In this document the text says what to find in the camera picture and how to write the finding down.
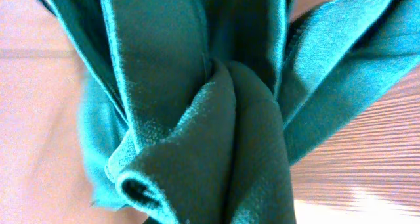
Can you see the green t-shirt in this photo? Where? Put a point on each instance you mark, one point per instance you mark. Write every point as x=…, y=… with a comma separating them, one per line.
x=195, y=110

